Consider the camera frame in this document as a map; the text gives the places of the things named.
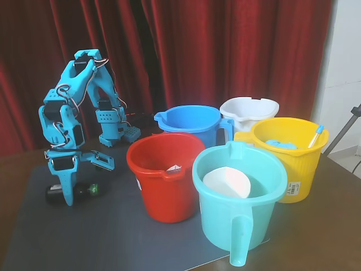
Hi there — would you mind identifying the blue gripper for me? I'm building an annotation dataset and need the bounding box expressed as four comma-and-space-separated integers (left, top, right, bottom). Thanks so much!
44, 149, 116, 207

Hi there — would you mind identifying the dark bottle with green cap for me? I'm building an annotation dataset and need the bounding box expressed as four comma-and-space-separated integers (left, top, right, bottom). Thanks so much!
45, 182, 100, 203

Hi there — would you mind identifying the dark grey mat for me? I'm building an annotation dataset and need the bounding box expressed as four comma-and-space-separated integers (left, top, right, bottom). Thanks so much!
2, 148, 271, 271

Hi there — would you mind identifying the red plastic bucket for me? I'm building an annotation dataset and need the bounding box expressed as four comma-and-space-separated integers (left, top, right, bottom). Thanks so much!
126, 132, 206, 224

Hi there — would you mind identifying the blue plastic bucket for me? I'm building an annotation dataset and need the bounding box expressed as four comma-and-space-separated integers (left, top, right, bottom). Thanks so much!
153, 104, 235, 149

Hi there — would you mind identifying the teal plastic bucket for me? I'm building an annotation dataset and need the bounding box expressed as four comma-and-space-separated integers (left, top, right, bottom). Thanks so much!
192, 140, 289, 268

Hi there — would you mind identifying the white plastic bucket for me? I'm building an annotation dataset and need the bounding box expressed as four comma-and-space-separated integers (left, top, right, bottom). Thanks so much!
219, 97, 280, 132

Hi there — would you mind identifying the red curtain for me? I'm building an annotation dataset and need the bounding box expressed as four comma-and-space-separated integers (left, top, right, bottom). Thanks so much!
0, 0, 333, 158

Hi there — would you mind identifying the blue rubber glove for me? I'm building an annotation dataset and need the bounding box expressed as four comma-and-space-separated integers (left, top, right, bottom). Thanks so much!
265, 138, 298, 151

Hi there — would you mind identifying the yellow plastic bucket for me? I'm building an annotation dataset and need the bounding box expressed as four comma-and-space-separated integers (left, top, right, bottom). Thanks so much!
233, 117, 330, 204

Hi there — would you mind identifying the grey tripod leg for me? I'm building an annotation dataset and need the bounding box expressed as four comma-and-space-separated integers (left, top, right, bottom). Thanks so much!
324, 103, 361, 155

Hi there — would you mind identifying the thin black cable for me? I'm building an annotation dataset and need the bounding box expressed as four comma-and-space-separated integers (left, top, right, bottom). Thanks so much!
350, 154, 361, 178

